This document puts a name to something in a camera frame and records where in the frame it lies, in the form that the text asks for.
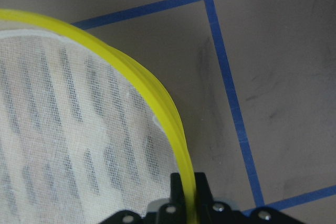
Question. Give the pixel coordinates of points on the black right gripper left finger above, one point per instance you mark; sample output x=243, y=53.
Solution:
x=177, y=197

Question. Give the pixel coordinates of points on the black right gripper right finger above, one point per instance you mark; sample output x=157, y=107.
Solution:
x=204, y=195

